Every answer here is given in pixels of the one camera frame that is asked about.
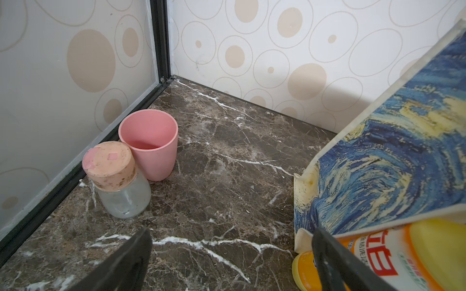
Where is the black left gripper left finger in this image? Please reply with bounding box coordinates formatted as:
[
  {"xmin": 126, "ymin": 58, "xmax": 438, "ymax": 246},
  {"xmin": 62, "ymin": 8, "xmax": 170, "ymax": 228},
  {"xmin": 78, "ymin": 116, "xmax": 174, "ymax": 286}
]
[{"xmin": 70, "ymin": 228, "xmax": 152, "ymax": 291}]

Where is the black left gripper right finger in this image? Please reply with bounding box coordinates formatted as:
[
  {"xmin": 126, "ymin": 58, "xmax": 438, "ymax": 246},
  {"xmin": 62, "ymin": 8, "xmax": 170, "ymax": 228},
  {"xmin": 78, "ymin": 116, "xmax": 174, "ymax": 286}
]
[{"xmin": 312, "ymin": 228, "xmax": 394, "ymax": 291}]

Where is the orange soap bottle back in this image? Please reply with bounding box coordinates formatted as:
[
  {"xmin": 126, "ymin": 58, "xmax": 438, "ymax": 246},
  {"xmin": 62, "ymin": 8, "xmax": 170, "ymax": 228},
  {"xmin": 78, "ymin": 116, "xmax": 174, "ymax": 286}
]
[{"xmin": 292, "ymin": 215, "xmax": 466, "ymax": 291}]

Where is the cream Starry Night tote bag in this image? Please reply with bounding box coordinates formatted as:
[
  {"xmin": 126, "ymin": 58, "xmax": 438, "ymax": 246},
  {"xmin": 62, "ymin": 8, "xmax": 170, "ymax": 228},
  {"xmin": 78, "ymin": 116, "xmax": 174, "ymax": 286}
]
[{"xmin": 294, "ymin": 19, "xmax": 466, "ymax": 253}]

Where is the pink plastic cup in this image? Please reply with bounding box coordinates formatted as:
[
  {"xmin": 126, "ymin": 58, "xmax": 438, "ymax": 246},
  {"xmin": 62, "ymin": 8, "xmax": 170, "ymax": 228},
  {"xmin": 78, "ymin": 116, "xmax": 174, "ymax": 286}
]
[{"xmin": 118, "ymin": 109, "xmax": 178, "ymax": 181}]

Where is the black corner frame post left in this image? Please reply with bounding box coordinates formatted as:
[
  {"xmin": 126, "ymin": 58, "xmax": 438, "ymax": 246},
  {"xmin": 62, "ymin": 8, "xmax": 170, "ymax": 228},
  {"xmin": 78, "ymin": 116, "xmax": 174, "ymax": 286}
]
[{"xmin": 149, "ymin": 0, "xmax": 172, "ymax": 84}]

